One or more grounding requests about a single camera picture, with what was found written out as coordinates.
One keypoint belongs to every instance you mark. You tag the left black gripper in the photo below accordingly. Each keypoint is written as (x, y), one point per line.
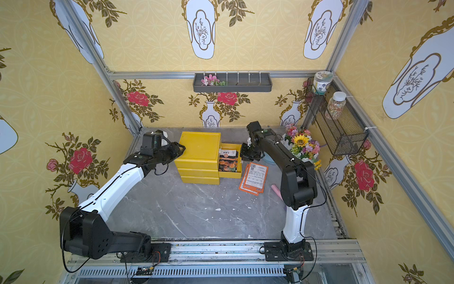
(172, 151)

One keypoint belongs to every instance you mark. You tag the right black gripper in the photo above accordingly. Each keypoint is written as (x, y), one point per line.
(252, 152)

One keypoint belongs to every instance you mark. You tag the marigold picture seed bag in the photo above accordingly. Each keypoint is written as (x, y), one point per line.
(228, 160)

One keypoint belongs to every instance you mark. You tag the yellow top drawer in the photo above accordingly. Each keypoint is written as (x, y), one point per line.
(238, 173)

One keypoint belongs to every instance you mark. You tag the orange white seed bag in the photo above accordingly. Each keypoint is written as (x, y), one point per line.
(254, 179)

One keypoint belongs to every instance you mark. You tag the yellow plastic drawer cabinet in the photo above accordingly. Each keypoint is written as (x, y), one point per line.
(199, 162)

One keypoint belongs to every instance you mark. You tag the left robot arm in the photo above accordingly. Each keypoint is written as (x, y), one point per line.
(83, 229)

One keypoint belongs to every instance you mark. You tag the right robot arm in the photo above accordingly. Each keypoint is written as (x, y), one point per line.
(298, 186)

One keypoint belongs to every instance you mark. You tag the light blue plastic dustpan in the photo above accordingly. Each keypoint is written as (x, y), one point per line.
(268, 159)

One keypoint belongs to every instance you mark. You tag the white picket fence planter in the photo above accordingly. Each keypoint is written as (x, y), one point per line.
(303, 147)

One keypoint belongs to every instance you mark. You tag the artificial flower bouquet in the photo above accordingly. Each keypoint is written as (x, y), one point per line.
(292, 130)

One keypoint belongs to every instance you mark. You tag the small pink artificial flowers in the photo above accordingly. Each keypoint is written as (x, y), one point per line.
(212, 80)

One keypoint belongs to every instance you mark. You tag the clear jar white lid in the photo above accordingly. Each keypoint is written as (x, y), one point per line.
(335, 106)

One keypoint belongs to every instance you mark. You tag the patterned jar white lid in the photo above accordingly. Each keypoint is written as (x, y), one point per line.
(321, 82)

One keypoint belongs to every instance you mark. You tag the small circuit board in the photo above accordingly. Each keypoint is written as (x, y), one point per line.
(145, 271)

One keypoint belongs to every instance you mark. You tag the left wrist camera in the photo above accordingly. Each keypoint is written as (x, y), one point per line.
(152, 142)

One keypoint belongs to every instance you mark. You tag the grey wall shelf tray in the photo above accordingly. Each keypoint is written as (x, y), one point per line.
(236, 82)

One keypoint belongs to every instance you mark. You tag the black wire mesh basket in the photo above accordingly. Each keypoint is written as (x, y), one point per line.
(344, 135)

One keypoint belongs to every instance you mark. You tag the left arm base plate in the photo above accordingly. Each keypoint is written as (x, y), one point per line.
(150, 253)

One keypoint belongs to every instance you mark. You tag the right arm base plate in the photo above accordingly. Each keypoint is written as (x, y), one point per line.
(283, 251)

